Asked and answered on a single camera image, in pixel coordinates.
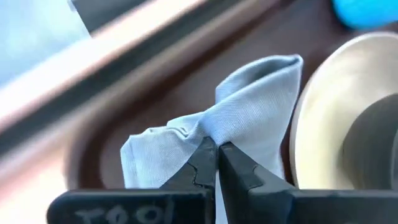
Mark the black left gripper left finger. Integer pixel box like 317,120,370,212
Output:
46,136,218,224

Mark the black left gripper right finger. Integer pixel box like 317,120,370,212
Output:
219,141,398,224

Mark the cream round plate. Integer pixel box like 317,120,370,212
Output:
289,30,398,190

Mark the light blue cloth napkin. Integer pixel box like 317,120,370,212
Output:
120,54,304,224

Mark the blue plastic cup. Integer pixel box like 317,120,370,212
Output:
331,0,398,30

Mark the brown plastic tray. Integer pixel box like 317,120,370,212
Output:
63,0,398,191

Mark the black table edge rail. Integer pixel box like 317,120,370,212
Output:
0,0,280,156

